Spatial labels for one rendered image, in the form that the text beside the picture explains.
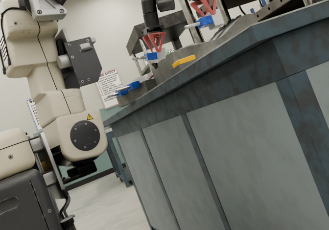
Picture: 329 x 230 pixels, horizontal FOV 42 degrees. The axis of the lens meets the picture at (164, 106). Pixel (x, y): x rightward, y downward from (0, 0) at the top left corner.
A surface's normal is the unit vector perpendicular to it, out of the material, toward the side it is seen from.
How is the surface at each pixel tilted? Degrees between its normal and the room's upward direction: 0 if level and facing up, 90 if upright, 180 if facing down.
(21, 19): 90
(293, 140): 90
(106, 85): 90
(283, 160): 90
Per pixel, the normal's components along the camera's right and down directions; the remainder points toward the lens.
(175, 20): 0.18, -0.09
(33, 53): 0.47, -0.20
